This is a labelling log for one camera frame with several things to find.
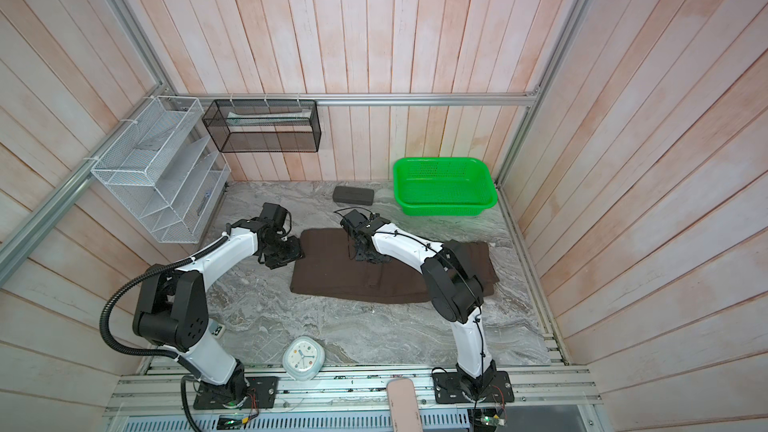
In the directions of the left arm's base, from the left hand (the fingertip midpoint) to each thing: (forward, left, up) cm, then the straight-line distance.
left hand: (297, 261), depth 91 cm
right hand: (+4, -23, -2) cm, 23 cm away
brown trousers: (-1, -9, -4) cm, 10 cm away
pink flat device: (-37, -31, -4) cm, 49 cm away
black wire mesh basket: (+41, +14, +21) cm, 48 cm away
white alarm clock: (-27, -6, -3) cm, 28 cm away
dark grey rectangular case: (+32, -15, -5) cm, 36 cm away
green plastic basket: (+38, -51, -5) cm, 64 cm away
